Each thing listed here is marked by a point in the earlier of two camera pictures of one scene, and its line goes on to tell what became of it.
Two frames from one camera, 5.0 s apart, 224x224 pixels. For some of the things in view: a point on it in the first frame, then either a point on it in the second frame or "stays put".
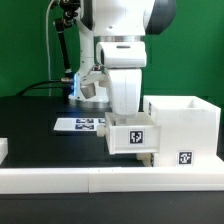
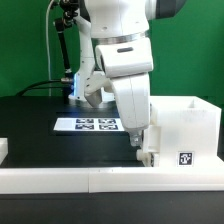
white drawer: (132, 134) -> (153, 114)
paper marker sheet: (79, 124) stays put
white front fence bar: (110, 179) stays put
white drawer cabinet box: (188, 130) stays put
